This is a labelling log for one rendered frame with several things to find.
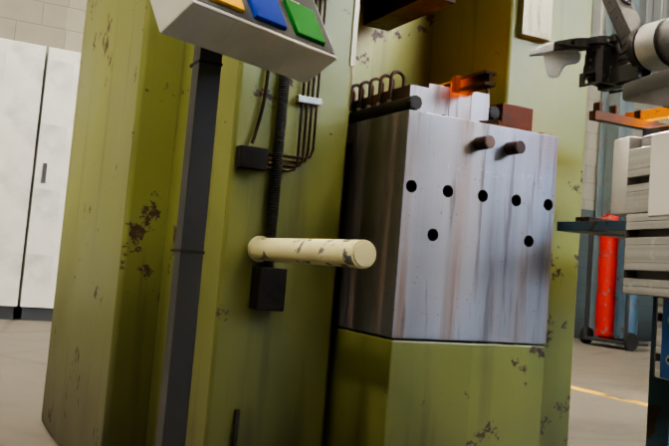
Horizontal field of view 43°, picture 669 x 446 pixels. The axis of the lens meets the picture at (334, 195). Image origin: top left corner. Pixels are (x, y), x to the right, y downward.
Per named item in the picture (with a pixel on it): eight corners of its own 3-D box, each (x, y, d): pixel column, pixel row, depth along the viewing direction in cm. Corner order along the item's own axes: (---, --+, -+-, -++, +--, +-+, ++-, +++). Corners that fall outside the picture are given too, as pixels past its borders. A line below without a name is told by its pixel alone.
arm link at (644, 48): (654, 13, 127) (692, 24, 130) (631, 20, 131) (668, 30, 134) (651, 62, 126) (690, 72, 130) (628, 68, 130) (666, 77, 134)
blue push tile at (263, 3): (289, 28, 137) (275, -8, 140) (257, 15, 131) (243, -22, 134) (281, 34, 138) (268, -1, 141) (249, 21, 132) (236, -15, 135)
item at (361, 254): (378, 272, 131) (380, 238, 131) (348, 270, 129) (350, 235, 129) (271, 263, 170) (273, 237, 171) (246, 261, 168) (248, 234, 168)
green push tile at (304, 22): (327, 43, 145) (313, 9, 148) (298, 32, 139) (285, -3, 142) (319, 49, 146) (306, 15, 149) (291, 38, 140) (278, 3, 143)
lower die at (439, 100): (487, 129, 180) (490, 91, 181) (407, 115, 171) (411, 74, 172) (388, 146, 217) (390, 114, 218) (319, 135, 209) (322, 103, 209)
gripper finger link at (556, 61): (523, 77, 143) (578, 75, 139) (525, 43, 144) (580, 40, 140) (528, 81, 146) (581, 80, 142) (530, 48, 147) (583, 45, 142)
